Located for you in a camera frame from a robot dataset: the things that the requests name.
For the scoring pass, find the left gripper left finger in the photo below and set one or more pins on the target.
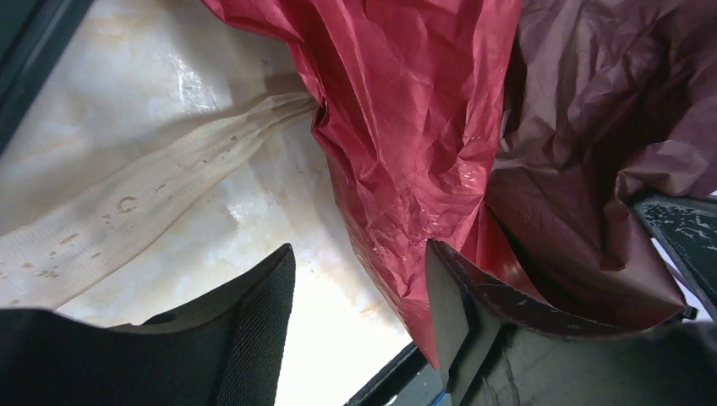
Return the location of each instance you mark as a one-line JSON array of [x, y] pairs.
[[223, 348]]

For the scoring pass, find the black white chessboard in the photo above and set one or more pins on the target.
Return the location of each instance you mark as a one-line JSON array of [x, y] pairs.
[[34, 35]]

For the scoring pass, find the cream ribbon with gold lettering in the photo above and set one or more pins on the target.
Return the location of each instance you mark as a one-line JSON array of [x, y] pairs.
[[52, 260]]

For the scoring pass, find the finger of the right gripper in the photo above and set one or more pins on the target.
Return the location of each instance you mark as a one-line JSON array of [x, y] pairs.
[[684, 232]]

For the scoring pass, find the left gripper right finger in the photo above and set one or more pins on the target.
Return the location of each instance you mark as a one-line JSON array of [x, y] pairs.
[[499, 346]]

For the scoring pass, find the dark red wrapping paper sheet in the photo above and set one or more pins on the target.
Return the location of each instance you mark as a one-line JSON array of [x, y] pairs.
[[515, 131]]

